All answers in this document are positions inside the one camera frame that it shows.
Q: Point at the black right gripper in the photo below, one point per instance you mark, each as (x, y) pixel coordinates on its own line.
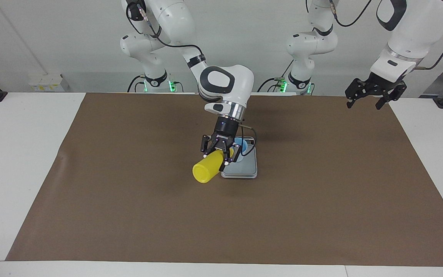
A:
(225, 129)

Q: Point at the silver digital kitchen scale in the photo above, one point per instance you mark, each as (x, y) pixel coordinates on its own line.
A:
(246, 169)

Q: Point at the light blue plastic cup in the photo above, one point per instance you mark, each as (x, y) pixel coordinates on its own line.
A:
(245, 146)

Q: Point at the brown table mat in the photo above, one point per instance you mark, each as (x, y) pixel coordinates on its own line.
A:
(221, 223)

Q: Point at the white wall socket box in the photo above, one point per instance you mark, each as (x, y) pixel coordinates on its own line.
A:
(46, 82)

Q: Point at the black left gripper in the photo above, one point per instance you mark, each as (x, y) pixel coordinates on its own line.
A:
(375, 86)

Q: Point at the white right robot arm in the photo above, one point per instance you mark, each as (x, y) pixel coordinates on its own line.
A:
(225, 84)

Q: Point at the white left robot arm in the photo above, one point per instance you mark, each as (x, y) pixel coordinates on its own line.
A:
(410, 30)

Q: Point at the yellow squeeze seasoning bottle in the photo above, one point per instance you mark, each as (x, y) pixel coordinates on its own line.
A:
(206, 171)

